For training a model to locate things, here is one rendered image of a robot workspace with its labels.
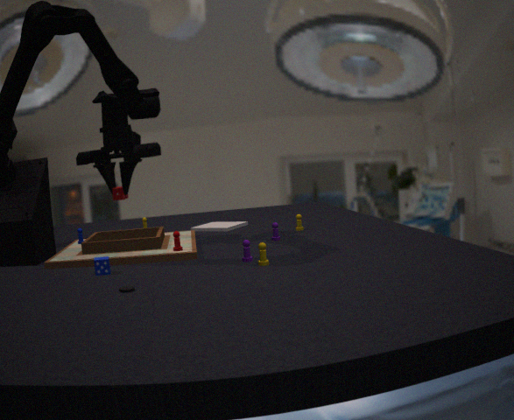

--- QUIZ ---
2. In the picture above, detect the purple pawn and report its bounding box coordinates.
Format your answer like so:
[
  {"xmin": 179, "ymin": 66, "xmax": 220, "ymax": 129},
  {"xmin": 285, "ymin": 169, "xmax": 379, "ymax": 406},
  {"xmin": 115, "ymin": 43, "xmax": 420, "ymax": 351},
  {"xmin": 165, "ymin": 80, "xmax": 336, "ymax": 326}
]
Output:
[
  {"xmin": 243, "ymin": 240, "xmax": 253, "ymax": 262},
  {"xmin": 272, "ymin": 222, "xmax": 280, "ymax": 241}
]

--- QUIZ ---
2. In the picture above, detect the red die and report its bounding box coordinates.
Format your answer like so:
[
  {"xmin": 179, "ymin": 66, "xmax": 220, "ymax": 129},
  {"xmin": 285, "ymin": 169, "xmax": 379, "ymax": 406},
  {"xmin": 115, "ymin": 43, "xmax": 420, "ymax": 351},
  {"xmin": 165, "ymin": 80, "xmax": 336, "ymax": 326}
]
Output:
[{"xmin": 112, "ymin": 187, "xmax": 128, "ymax": 200}]

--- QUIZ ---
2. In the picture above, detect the red pawn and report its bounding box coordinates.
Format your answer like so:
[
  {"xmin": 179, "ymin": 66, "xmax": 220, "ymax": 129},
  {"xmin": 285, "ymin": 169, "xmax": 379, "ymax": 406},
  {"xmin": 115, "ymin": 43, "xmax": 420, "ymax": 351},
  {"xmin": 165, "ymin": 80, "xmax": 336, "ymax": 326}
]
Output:
[{"xmin": 173, "ymin": 231, "xmax": 183, "ymax": 251}]

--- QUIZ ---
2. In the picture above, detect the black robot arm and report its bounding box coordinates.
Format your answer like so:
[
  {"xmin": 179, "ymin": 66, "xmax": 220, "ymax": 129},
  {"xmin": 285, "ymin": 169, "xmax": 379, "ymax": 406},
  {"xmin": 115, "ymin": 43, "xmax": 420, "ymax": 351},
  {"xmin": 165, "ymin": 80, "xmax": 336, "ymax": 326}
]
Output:
[{"xmin": 0, "ymin": 1, "xmax": 161, "ymax": 191}]

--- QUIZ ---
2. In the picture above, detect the blue pawn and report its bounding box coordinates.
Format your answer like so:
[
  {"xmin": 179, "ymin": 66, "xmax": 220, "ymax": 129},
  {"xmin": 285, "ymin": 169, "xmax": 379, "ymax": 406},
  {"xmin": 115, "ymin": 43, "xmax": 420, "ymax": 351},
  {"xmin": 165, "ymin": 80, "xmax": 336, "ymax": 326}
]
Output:
[{"xmin": 77, "ymin": 228, "xmax": 84, "ymax": 244}]

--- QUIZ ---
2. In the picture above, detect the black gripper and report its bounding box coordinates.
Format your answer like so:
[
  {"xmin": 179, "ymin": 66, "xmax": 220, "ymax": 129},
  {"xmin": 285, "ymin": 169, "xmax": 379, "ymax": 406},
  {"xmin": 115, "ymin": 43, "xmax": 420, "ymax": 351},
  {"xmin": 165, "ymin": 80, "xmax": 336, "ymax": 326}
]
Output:
[{"xmin": 76, "ymin": 120, "xmax": 161, "ymax": 195}]

